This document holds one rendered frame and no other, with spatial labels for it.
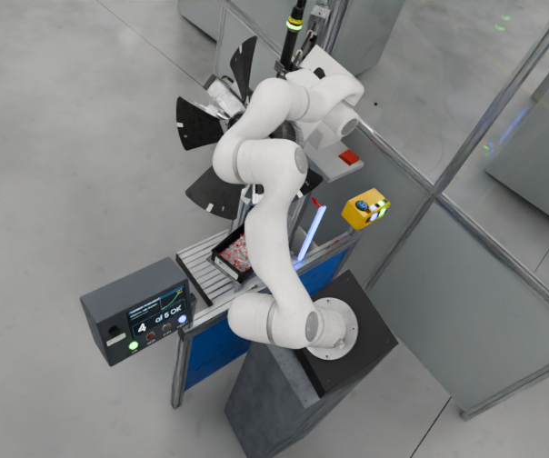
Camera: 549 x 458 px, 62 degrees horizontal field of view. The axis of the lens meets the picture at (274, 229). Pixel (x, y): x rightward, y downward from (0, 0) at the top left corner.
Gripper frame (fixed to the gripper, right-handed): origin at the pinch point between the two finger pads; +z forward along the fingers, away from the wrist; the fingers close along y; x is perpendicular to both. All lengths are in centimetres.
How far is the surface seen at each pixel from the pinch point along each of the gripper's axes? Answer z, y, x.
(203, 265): 20, -3, -145
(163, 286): -38, -65, -27
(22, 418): -4, -113, -153
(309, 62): 23, 39, -22
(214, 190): 2, -18, -53
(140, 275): -31, -67, -29
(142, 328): -42, -73, -36
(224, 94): 38, 8, -40
